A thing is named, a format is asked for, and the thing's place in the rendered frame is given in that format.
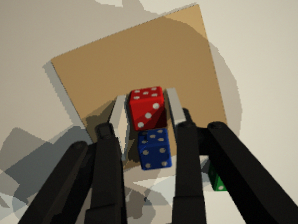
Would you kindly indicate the tan flat mat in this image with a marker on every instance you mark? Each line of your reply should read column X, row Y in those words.
column 169, row 51

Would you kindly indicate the blue die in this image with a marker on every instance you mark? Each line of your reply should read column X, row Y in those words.
column 154, row 149

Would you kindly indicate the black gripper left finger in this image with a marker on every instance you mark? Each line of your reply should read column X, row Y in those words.
column 60, row 199

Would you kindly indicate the red die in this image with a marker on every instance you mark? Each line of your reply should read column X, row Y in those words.
column 147, row 109

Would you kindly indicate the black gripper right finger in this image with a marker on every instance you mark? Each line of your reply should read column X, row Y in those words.
column 256, row 194

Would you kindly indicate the green die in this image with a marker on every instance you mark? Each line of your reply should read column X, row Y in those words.
column 215, row 180

